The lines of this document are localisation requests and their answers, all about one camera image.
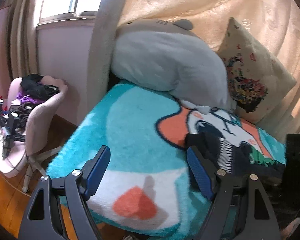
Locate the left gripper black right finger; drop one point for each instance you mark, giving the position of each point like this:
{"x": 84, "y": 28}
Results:
{"x": 240, "y": 207}

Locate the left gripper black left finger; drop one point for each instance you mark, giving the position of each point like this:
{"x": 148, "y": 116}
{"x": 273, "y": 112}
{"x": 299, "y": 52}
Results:
{"x": 43, "y": 217}

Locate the navy striped baby pants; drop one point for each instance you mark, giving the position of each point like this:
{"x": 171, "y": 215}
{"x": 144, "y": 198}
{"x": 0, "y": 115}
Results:
{"x": 236, "y": 160}

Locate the teal cartoon fleece blanket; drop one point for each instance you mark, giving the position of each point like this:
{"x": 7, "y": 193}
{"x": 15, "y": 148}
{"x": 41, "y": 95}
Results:
{"x": 146, "y": 188}

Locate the black device on chair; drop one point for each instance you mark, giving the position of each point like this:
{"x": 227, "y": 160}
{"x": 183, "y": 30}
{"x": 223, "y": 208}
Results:
{"x": 8, "y": 124}

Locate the pink swivel chair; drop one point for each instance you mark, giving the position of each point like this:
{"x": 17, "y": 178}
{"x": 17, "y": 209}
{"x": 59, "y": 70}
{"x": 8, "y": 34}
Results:
{"x": 34, "y": 127}

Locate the pile of dark clothes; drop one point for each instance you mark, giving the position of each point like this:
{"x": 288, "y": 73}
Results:
{"x": 32, "y": 93}

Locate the beige floral print pillow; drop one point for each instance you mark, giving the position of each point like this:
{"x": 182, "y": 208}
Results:
{"x": 257, "y": 80}

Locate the grey plush toy cushion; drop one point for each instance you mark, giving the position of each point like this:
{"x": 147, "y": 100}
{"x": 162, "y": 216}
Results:
{"x": 168, "y": 57}

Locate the peach star-embroidered curtain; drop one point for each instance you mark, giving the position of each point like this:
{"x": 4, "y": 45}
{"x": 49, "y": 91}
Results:
{"x": 275, "y": 23}

